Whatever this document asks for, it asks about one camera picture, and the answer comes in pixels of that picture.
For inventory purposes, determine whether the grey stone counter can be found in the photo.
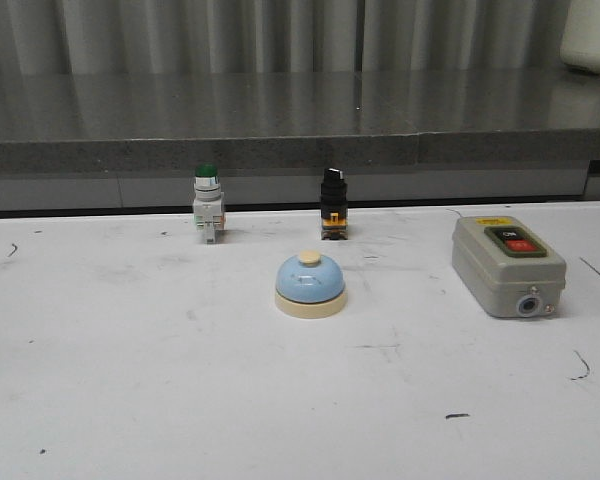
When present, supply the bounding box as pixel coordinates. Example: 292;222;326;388
0;68;600;213

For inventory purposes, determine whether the black selector switch yellow base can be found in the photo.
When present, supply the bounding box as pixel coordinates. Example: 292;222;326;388
320;168;348;240

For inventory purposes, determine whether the grey on off switch box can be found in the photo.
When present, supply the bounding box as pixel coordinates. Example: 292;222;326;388
452;216;566;318

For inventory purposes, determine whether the green pushbutton switch white body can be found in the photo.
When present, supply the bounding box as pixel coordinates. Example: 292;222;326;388
192;164;225;244

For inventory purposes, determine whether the white object on counter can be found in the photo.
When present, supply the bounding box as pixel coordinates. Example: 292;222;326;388
560;0;600;75

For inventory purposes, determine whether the blue and cream call bell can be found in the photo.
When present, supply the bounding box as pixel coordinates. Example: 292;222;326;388
275;250;347;319

